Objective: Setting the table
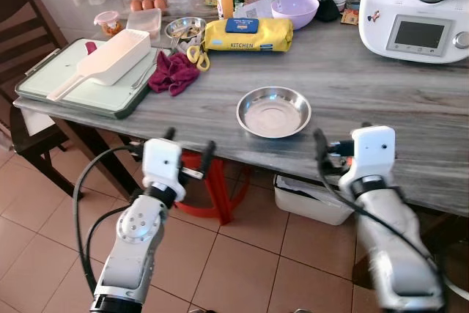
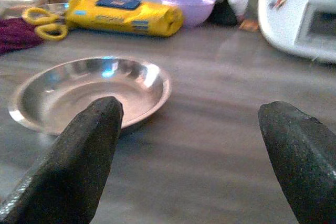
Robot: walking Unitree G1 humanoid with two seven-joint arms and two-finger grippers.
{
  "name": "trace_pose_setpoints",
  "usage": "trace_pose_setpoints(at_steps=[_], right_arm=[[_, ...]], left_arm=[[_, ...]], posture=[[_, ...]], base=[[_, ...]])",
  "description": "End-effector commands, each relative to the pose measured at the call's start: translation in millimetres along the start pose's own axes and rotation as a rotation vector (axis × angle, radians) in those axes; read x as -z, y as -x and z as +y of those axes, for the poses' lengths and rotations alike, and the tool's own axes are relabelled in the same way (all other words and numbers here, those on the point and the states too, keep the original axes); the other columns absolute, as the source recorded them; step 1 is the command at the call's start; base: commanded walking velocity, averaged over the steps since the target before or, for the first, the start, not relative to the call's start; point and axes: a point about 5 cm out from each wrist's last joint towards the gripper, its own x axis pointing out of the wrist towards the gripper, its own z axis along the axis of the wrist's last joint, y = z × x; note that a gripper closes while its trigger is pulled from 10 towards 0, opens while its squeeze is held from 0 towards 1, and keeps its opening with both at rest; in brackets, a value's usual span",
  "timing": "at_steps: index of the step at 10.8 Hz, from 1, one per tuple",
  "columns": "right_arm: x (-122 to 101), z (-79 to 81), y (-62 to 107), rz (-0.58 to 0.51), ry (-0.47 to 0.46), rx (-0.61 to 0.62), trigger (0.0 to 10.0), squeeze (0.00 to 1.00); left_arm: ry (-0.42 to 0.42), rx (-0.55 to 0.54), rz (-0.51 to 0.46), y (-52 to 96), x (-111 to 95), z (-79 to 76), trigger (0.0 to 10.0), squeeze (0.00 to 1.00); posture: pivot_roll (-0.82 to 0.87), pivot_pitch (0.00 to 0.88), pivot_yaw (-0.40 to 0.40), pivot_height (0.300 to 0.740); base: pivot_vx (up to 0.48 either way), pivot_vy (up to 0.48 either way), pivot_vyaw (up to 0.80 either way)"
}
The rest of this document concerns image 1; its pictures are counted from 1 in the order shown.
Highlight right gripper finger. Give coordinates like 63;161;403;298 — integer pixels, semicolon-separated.
313;129;329;176

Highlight lilac plastic bowl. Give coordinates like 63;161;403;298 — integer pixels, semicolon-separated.
271;0;320;30

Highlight red plastic stool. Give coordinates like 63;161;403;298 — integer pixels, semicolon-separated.
171;148;251;226

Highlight white storage bin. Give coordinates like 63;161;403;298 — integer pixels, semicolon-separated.
273;174;358;227

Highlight shallow steel plate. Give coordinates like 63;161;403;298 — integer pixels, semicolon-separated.
236;86;312;139

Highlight maroon terry cloth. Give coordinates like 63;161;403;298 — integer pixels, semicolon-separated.
149;51;200;97

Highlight steel fork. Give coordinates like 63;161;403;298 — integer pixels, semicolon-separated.
130;62;159;91

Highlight white plastic scoop box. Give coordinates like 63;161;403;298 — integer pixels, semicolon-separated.
46;29;152;103

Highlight small steel bowl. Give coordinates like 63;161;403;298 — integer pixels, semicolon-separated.
164;17;207;47

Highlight pale green tray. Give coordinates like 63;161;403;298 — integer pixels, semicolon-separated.
15;38;174;119

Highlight clear plastic food box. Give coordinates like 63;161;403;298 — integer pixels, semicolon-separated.
126;8;163;41

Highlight small pink lid tub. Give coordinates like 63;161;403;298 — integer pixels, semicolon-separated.
94;11;122;37

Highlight yellow kitchen wipes pack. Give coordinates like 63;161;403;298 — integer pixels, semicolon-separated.
204;18;294;53

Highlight clear carton of eggs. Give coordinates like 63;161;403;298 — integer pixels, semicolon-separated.
126;0;174;13

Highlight small black object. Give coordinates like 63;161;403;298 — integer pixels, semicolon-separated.
315;0;342;23

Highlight white kitchen cooking machine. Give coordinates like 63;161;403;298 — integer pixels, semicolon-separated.
358;0;469;65

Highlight dark wooden chair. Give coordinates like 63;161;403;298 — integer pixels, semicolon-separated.
0;0;96;198

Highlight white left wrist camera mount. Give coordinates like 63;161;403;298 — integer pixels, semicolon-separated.
141;138;184;191

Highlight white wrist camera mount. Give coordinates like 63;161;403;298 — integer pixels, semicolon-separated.
350;126;396;182
141;138;184;191

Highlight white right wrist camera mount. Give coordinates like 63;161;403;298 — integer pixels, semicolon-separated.
350;126;396;182

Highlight yellow handled scissors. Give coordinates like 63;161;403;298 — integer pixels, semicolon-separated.
187;44;211;72

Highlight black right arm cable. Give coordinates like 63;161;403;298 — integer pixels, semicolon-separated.
315;155;448;301

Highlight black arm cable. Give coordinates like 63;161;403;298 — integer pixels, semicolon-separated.
71;144;147;296
315;155;448;301

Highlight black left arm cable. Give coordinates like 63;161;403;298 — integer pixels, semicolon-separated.
71;144;147;296

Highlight white floor cable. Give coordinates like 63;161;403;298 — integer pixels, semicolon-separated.
446;282;469;302

